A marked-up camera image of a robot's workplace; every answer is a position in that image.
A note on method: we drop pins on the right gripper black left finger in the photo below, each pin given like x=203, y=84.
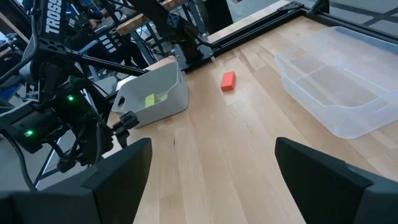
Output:
x=77, y=205

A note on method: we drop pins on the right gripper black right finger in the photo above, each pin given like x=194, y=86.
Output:
x=335, y=196

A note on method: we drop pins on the green rectangular block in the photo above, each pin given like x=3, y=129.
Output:
x=150, y=100

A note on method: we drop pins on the orange rectangular block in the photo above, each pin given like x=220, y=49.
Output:
x=228, y=81

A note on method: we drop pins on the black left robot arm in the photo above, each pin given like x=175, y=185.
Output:
x=53, y=18

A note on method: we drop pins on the grey plastic bin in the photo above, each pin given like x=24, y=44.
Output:
x=161, y=109

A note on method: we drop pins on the clear plastic bin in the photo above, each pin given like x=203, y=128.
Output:
x=342, y=93

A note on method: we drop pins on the person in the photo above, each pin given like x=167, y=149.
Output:
x=87, y=18

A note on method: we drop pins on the wooden neighbouring table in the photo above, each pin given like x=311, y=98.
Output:
x=136, y=23

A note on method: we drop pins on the black metal table frame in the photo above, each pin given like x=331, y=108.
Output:
x=258, y=32

